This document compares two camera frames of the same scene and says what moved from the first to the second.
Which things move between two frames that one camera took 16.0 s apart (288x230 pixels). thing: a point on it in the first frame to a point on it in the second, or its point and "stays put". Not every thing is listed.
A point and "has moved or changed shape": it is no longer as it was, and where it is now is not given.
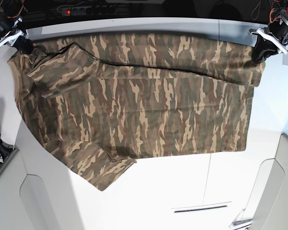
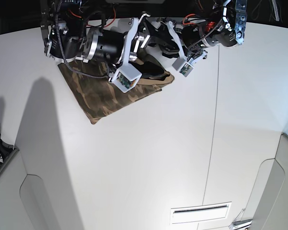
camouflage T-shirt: x=99 y=103 has moved or changed shape
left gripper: x=5 y=31 to x=115 y=46
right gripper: x=281 y=29 to x=193 y=38
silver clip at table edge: x=237 y=223 stays put
